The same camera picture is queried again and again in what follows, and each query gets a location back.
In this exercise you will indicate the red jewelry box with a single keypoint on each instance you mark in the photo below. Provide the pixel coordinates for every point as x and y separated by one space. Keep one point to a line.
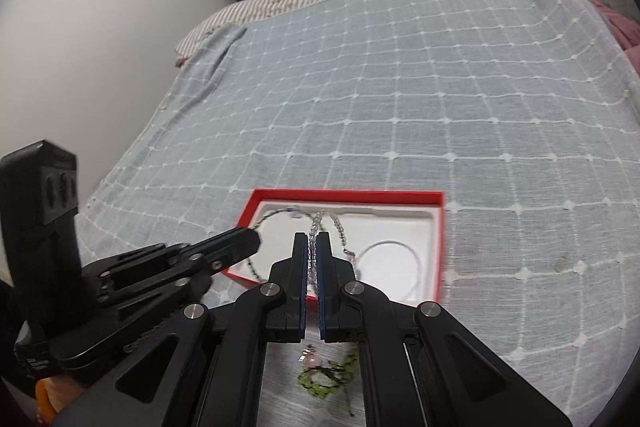
350 197

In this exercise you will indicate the orange object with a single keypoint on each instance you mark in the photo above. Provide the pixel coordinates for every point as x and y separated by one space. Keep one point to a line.
45 402

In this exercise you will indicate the thin silver bangle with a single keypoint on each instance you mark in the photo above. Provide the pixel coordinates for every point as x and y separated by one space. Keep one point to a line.
417 259

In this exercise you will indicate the blue checked blanket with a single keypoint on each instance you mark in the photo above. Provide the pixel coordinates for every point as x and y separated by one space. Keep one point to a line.
400 82

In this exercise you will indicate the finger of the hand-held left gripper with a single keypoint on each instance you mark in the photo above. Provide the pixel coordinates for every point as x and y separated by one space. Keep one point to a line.
160 294
220 247

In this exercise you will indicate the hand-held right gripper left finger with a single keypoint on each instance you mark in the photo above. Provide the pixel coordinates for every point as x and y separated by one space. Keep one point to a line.
301 287

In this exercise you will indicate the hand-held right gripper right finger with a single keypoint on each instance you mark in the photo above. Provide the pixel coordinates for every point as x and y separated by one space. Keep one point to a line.
324 287

